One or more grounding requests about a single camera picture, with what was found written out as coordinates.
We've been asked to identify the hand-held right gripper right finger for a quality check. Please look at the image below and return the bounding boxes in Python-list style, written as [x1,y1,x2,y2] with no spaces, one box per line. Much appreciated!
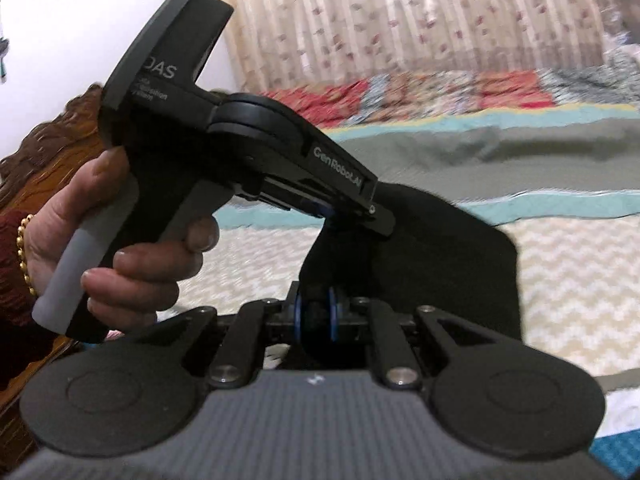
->
[327,289,502,389]

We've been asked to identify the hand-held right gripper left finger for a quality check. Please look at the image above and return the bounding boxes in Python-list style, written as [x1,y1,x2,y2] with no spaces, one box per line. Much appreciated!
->
[165,282,305,389]

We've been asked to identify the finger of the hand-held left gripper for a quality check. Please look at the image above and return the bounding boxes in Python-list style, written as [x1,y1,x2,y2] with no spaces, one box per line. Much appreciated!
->
[240,176,397,237]

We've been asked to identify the black pants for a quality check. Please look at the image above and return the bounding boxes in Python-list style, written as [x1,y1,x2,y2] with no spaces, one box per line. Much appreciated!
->
[299,182,524,362]

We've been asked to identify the person's left forearm maroon sleeve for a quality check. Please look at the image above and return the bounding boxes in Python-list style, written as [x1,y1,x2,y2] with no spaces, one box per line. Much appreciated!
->
[0,209,55,388]

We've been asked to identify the person's left hand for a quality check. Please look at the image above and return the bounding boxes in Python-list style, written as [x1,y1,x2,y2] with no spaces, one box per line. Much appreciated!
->
[24,151,221,329]

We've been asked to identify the carved wooden headboard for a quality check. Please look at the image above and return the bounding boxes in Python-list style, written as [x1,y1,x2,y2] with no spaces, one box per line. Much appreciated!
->
[0,85,112,441]

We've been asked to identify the floral patchwork quilt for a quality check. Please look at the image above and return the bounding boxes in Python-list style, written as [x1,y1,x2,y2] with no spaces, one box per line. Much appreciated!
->
[257,66,640,132]

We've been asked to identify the grey chevron quilt teal border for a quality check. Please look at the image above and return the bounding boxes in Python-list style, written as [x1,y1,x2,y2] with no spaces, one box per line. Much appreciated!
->
[110,105,640,441]

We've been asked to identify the beige leaf print curtain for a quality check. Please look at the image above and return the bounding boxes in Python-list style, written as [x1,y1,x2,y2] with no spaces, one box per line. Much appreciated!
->
[200,0,627,92]

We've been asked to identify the grey white patterned cloth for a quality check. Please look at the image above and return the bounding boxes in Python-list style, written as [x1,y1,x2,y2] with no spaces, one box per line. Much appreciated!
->
[602,46,640,83]

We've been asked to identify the gold bead bracelet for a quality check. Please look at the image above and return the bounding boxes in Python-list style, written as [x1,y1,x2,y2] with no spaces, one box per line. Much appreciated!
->
[17,213,39,297]

